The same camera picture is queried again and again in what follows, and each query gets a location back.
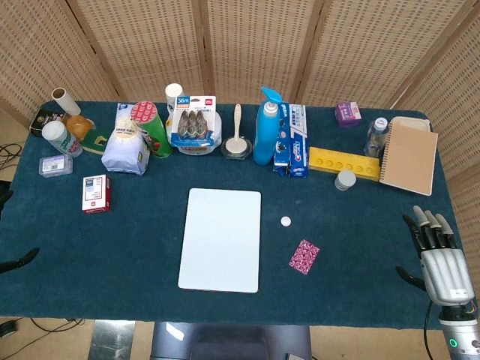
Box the yellow block with holes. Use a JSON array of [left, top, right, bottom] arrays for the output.
[[307, 146, 382, 183]]

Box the blue Oreo box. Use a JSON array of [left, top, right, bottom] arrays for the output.
[[272, 102, 293, 175]]

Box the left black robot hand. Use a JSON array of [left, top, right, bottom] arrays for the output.
[[0, 189, 41, 275]]

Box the purple small box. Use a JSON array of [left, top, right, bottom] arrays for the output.
[[334, 101, 364, 129]]

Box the rattan folding screen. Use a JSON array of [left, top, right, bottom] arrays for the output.
[[0, 0, 480, 286]]

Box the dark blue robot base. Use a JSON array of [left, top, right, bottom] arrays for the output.
[[149, 321, 313, 360]]

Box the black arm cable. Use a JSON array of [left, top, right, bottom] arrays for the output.
[[422, 301, 434, 360]]

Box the small clear plastic box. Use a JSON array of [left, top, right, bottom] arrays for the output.
[[38, 154, 74, 179]]

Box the clear plastic storage container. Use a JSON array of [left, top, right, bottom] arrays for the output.
[[175, 111, 224, 156]]

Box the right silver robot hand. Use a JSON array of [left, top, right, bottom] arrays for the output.
[[395, 205, 476, 307]]

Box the clear water bottle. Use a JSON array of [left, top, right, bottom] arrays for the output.
[[364, 117, 390, 159]]

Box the blue sports bottle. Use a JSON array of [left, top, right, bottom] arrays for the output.
[[253, 86, 284, 167]]

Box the grey round cap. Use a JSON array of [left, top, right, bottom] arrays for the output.
[[334, 169, 358, 192]]

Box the white cylindrical bottle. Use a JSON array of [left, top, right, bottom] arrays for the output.
[[164, 83, 185, 131]]

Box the small black bowl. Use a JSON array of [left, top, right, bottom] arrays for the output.
[[220, 136, 254, 162]]

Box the blue white toothpaste box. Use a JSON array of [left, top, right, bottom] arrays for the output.
[[287, 103, 310, 179]]

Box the pale lavender paper bag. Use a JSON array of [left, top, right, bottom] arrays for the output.
[[100, 103, 152, 177]]

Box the kraft spiral notebook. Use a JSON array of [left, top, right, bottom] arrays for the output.
[[378, 121, 440, 197]]

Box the amber orange jar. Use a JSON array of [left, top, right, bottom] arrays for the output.
[[62, 113, 95, 138]]

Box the cream wooden handled brush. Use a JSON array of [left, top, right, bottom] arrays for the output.
[[223, 103, 247, 158]]

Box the black tin box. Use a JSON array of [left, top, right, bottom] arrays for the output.
[[28, 106, 67, 137]]

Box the red white small box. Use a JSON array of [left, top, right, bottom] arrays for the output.
[[81, 174, 112, 215]]

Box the white rectangular board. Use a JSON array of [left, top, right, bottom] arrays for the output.
[[178, 187, 263, 294]]

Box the green Pringles can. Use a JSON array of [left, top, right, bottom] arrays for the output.
[[130, 100, 174, 160]]

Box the black floor cable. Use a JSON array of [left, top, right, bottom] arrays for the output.
[[0, 141, 24, 170], [0, 316, 89, 338]]

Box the teal table cloth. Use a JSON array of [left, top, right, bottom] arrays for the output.
[[0, 100, 466, 331]]

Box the metal table leg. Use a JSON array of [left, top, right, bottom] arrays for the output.
[[91, 319, 137, 360]]

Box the tape rolls retail pack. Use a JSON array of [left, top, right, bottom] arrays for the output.
[[170, 95, 218, 149]]

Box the beige lidded lunch box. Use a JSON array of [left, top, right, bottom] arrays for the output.
[[388, 115, 432, 133]]

